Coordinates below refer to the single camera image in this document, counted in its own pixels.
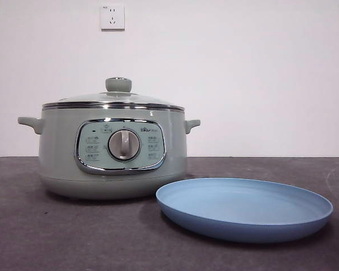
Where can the pale green electric steamer pot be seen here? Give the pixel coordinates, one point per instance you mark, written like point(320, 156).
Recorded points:
point(59, 158)

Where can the glass lid with green knob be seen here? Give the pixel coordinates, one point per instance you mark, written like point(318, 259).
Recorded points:
point(118, 84)

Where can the white wall socket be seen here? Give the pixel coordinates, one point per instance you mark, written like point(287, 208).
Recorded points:
point(113, 17)

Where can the blue round plate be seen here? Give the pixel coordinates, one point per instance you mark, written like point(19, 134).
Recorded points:
point(243, 226)

